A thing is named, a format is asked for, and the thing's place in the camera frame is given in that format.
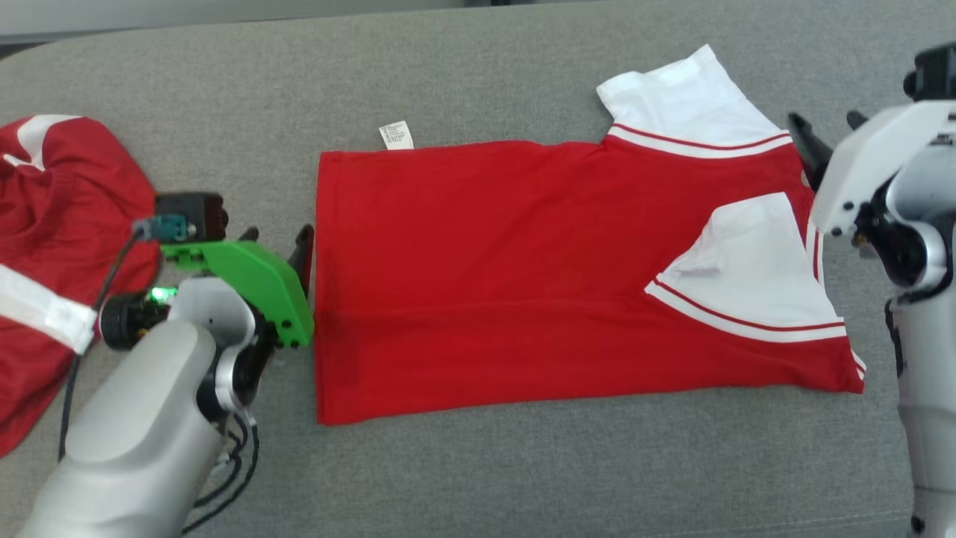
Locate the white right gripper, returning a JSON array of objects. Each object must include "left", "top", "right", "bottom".
[{"left": 788, "top": 101, "right": 956, "bottom": 240}]

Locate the red and white shirt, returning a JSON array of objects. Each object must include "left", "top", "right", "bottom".
[{"left": 314, "top": 43, "right": 867, "bottom": 427}]

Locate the red shorts white stripe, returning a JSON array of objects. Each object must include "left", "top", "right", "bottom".
[{"left": 0, "top": 114, "right": 164, "bottom": 458}]

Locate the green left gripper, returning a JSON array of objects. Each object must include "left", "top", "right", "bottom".
[{"left": 161, "top": 223, "right": 316, "bottom": 350}]

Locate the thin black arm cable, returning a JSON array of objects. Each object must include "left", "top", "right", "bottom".
[{"left": 181, "top": 409, "right": 262, "bottom": 536}]

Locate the black cable teal plug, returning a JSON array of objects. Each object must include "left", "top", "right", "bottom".
[{"left": 58, "top": 214, "right": 187, "bottom": 463}]

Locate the white fabric strip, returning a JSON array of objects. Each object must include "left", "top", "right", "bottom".
[{"left": 0, "top": 263, "right": 99, "bottom": 356}]

